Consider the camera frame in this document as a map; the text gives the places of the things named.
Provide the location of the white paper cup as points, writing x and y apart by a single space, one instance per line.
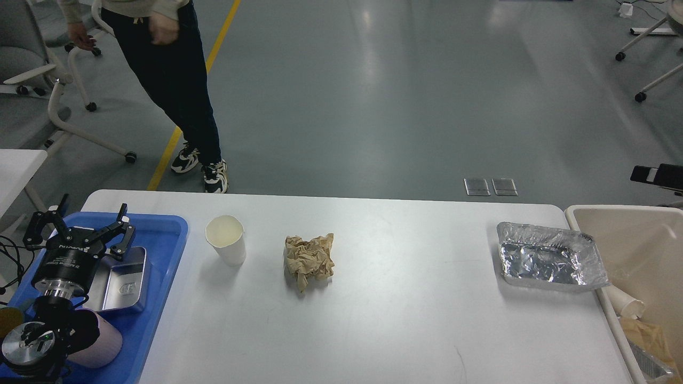
226 235

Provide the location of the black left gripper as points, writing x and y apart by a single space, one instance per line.
67 258

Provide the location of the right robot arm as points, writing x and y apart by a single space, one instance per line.
665 176

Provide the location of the metal rectangular tin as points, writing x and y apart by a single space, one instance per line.
120 286

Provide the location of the paper cup in bin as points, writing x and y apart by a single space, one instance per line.
625 305

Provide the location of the white side table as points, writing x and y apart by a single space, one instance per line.
17 169

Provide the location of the floor socket plate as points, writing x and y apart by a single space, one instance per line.
477 187
505 187

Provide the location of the floor socket plate right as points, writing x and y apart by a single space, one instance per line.
505 187

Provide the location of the dark blue HOME mug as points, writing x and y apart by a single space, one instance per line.
10 319

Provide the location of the crumpled brown paper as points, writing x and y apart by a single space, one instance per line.
304 260

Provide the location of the blue plastic tray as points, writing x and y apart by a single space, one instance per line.
164 237

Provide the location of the aluminium foil tray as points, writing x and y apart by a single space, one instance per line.
539 257

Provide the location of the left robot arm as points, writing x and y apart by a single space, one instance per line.
61 330

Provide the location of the floor socket plate left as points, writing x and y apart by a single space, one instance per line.
477 187

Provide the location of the person in beige sweater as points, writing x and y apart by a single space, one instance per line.
163 47

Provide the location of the beige plastic bin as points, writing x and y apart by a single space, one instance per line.
641 249

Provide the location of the pink plastic mug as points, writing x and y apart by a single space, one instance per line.
94 342

